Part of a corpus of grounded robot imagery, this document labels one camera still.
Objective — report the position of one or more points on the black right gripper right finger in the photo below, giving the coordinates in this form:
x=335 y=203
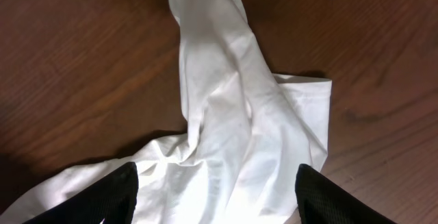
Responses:
x=320 y=201

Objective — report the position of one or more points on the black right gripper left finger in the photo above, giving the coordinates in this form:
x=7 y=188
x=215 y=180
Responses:
x=111 y=200

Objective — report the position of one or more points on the white printed t-shirt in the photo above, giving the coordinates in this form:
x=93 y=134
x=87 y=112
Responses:
x=248 y=132

